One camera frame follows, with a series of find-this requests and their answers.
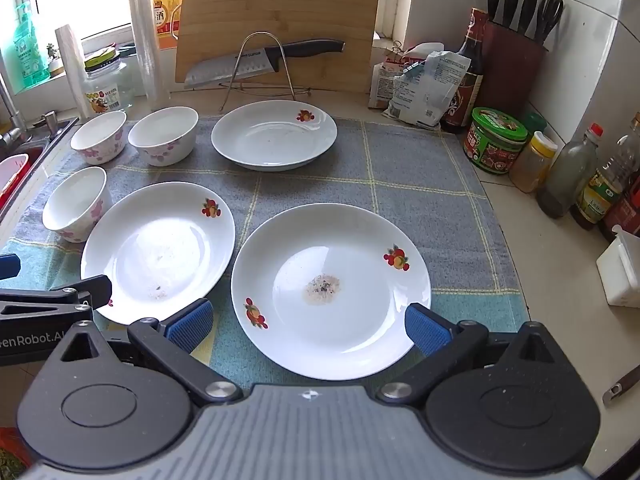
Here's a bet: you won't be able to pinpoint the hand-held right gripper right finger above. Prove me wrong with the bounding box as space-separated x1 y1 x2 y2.
376 303 556 406

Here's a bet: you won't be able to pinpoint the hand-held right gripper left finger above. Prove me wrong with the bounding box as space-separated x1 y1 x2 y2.
60 299 244 408

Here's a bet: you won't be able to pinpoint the white plate with crumbs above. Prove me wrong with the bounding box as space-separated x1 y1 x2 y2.
81 182 236 325

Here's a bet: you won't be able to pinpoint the white bowl pink flowers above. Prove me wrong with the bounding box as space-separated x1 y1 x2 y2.
128 106 200 167
70 110 128 165
42 166 112 243

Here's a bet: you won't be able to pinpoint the white plate with centre stain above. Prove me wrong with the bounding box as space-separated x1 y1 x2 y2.
231 203 432 381

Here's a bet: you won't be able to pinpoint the white fruit-print plate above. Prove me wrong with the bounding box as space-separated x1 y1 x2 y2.
211 100 338 171

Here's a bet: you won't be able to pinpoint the red basin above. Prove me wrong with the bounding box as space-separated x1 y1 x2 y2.
0 152 31 211

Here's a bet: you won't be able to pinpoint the red and green packet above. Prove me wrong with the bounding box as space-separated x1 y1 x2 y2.
0 427 31 480

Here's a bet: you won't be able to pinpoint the steel sink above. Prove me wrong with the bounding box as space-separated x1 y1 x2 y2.
0 115 81 221

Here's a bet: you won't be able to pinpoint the metal faucet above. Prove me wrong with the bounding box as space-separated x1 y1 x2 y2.
0 72 26 161

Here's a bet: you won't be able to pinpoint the grey checked cloth mat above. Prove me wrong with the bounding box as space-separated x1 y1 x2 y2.
0 116 531 386

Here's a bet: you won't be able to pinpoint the green-lidded sauce jar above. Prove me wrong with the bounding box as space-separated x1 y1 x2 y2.
463 106 528 175

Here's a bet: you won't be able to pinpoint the yellow-capped spice jar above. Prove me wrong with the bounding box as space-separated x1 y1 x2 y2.
509 131 558 193

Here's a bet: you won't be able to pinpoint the glass jar green lid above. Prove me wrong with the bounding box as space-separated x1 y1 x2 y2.
82 47 135 113

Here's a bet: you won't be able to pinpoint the white plastic box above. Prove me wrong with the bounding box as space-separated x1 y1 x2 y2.
596 225 640 308

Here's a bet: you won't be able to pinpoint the short cling film roll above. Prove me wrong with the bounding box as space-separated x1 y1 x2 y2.
55 24 93 120

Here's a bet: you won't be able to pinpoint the red-capped glass bottle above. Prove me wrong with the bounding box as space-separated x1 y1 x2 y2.
537 122 604 219

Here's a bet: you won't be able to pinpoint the green dish soap bottle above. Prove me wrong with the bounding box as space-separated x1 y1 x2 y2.
12 2 51 86

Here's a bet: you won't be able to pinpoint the dark red bottle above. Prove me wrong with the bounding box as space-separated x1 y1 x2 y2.
600 185 640 243

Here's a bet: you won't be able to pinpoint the yellow cooking oil bottle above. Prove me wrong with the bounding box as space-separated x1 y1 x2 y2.
570 112 640 231

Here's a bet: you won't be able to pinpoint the small green-capped jar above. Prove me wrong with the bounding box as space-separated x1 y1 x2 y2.
522 112 548 136

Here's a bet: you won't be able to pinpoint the white printed bag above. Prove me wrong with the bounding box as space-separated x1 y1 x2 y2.
382 50 472 130

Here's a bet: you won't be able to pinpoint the orange printed bag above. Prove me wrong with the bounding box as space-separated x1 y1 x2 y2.
368 57 418 110

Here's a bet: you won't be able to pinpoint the tall cling film roll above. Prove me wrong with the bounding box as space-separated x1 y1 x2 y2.
126 0 171 113

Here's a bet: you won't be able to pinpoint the dark soy sauce bottle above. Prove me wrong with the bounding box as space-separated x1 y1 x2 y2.
440 8 488 134

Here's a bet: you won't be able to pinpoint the dark red knife block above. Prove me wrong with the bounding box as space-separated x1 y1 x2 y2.
477 21 549 121

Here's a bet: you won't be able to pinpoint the orange cooking wine bottle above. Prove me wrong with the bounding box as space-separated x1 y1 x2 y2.
150 0 185 51

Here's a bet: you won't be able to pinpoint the bamboo cutting board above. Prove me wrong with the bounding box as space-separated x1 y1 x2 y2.
174 0 383 93

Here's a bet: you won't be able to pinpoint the black scissors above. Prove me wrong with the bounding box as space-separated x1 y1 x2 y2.
534 0 565 46

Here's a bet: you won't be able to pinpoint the metal utensil handle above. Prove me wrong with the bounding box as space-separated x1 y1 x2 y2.
602 367 640 407

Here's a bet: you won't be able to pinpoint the black-handled kitchen knife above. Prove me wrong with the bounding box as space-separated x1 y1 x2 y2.
184 39 346 90

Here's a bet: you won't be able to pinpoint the metal wire rack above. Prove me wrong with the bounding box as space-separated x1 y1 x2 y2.
218 31 313 111

